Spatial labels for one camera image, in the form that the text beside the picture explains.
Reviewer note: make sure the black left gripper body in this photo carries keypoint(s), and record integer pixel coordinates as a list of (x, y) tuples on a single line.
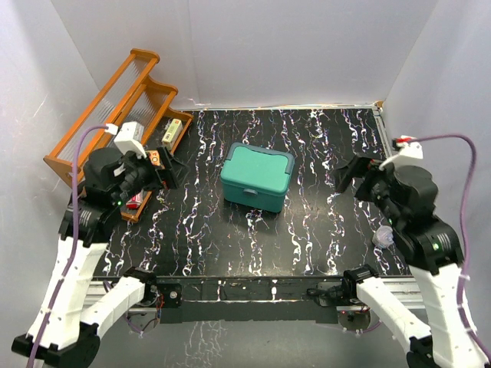
[(140, 174)]

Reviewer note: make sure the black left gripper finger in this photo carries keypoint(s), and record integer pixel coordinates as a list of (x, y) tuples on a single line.
[(167, 161), (173, 179)]

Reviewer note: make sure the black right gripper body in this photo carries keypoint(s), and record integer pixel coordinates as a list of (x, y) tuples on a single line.
[(374, 187)]

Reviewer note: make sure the teal medicine kit box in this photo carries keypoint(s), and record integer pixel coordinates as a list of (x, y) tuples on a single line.
[(256, 177)]

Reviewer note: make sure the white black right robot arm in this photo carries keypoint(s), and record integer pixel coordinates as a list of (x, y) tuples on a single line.
[(431, 248)]

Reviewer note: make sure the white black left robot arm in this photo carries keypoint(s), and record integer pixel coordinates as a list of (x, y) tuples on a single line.
[(65, 333)]

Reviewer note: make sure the orange snack packet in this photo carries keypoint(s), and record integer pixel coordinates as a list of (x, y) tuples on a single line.
[(154, 157)]

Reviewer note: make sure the yellow white small box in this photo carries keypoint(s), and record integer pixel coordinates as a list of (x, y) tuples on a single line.
[(172, 132)]

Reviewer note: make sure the red white small packet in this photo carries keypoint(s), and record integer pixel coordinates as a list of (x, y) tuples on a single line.
[(135, 201)]

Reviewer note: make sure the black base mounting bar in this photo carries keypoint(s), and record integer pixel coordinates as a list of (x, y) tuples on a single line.
[(283, 298)]

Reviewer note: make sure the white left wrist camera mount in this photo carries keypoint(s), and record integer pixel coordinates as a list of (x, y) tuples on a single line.
[(127, 137)]

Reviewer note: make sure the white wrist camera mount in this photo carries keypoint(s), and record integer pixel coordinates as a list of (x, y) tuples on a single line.
[(408, 152), (127, 137)]

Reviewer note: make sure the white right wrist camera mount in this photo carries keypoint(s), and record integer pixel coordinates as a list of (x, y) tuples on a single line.
[(408, 152)]

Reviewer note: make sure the aluminium frame rail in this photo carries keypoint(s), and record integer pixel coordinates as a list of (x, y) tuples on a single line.
[(66, 333)]

